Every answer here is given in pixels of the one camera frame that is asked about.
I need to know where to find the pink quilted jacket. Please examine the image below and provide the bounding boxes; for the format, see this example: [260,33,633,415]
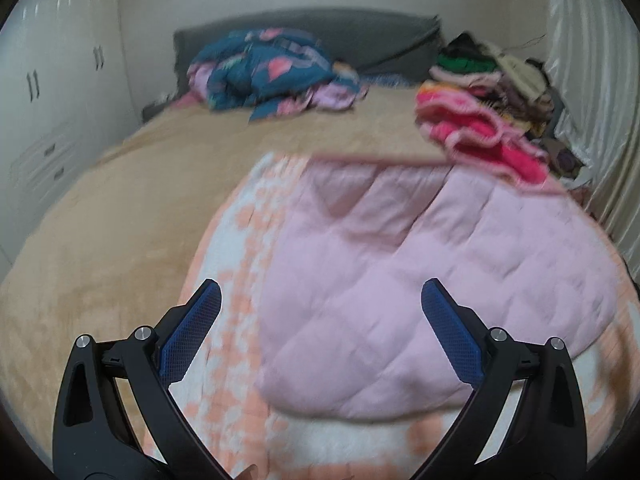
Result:
[256,159,618,419]

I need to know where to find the pile of folded clothes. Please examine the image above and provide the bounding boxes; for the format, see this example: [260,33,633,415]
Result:
[430,32,564,139]

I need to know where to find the left hand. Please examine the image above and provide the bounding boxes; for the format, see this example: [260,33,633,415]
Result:
[234,464,258,480]

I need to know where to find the peach white checked blanket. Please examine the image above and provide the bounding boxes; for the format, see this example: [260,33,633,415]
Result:
[170,155,639,479]

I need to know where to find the tan bed sheet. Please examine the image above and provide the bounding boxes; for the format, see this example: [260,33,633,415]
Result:
[1,87,440,460]

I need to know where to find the bright pink fleece blanket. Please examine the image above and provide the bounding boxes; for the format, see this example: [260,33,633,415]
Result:
[414,81,552,192]

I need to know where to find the white wardrobe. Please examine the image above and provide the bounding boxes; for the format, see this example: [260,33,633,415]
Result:
[1,0,139,271]

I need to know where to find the blue flamingo print quilt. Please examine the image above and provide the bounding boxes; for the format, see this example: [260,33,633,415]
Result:
[186,27,368,120]

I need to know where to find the white satin curtain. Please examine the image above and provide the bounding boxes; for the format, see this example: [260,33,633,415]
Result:
[547,0,639,273]

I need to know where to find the dark grey headboard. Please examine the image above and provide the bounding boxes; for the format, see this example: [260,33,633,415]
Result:
[174,8,444,96]

